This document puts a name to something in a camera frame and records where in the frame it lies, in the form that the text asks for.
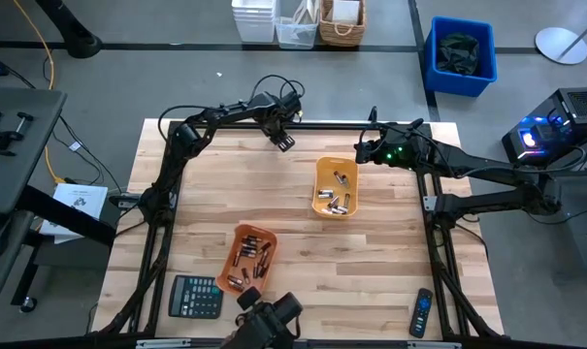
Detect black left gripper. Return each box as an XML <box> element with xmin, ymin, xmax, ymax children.
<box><xmin>259</xmin><ymin>111</ymin><xmax>297</xmax><ymax>153</ymax></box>

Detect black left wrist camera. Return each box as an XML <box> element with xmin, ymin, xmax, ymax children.
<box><xmin>277</xmin><ymin>90</ymin><xmax>304</xmax><ymax>120</ymax></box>

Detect yellow plastic bin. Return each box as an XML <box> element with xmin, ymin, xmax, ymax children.
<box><xmin>310</xmin><ymin>155</ymin><xmax>361</xmax><ymax>220</ymax></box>

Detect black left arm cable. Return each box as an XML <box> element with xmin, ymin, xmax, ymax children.
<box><xmin>156</xmin><ymin>73</ymin><xmax>308</xmax><ymax>143</ymax></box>

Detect grey side table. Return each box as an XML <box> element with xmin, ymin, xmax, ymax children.
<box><xmin>0</xmin><ymin>86</ymin><xmax>68</xmax><ymax>215</ymax></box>

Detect white paper sheet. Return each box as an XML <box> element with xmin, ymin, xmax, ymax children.
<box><xmin>331</xmin><ymin>0</ymin><xmax>362</xmax><ymax>25</ymax></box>

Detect black metal rig frame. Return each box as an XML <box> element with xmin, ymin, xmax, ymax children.
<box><xmin>92</xmin><ymin>118</ymin><xmax>506</xmax><ymax>349</ymax></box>

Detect white stacked containers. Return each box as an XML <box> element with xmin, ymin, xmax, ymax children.
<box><xmin>230</xmin><ymin>0</ymin><xmax>277</xmax><ymax>44</ymax></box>

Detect orange plastic bin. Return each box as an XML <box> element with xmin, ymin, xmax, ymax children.
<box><xmin>215</xmin><ymin>223</ymin><xmax>278</xmax><ymax>298</ymax></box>

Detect black remote control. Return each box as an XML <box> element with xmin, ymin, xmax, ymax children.
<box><xmin>408</xmin><ymin>287</ymin><xmax>435</xmax><ymax>339</ymax></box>

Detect black calculator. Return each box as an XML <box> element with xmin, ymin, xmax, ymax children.
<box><xmin>168</xmin><ymin>273</ymin><xmax>225</xmax><ymax>320</ymax></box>

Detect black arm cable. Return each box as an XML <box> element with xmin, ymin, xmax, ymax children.
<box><xmin>360</xmin><ymin>118</ymin><xmax>587</xmax><ymax>178</ymax></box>
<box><xmin>156</xmin><ymin>73</ymin><xmax>308</xmax><ymax>143</ymax></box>

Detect blue plastic bin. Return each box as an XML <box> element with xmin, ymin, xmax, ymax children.
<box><xmin>422</xmin><ymin>16</ymin><xmax>499</xmax><ymax>98</ymax></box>

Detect black computer with lights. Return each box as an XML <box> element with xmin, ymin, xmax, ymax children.
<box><xmin>501</xmin><ymin>86</ymin><xmax>587</xmax><ymax>167</ymax></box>

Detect black floor stand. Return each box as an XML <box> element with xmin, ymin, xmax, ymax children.
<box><xmin>34</xmin><ymin>0</ymin><xmax>104</xmax><ymax>60</ymax></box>

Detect round metal stand base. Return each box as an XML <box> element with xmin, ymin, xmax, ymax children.
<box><xmin>535</xmin><ymin>14</ymin><xmax>587</xmax><ymax>66</ymax></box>

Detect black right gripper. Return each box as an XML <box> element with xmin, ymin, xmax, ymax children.
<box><xmin>354</xmin><ymin>120</ymin><xmax>423</xmax><ymax>171</ymax></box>

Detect black desk leg frame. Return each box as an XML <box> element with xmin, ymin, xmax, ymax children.
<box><xmin>9</xmin><ymin>183</ymin><xmax>118</xmax><ymax>314</ymax></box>

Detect white printed manual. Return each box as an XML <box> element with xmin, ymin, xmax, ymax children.
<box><xmin>39</xmin><ymin>182</ymin><xmax>110</xmax><ymax>244</ymax></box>

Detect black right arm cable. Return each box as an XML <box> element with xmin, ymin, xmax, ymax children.
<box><xmin>360</xmin><ymin>118</ymin><xmax>587</xmax><ymax>178</ymax></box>

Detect clear plastic container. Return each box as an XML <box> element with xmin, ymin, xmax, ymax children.
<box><xmin>274</xmin><ymin>0</ymin><xmax>321</xmax><ymax>50</ymax></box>

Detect black bag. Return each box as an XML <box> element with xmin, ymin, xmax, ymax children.
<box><xmin>436</xmin><ymin>32</ymin><xmax>481</xmax><ymax>77</ymax></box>

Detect yellow cable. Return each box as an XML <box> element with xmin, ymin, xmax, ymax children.
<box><xmin>12</xmin><ymin>0</ymin><xmax>66</xmax><ymax>185</ymax></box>

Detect wicker basket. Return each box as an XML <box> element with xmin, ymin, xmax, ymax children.
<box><xmin>317</xmin><ymin>0</ymin><xmax>368</xmax><ymax>48</ymax></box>

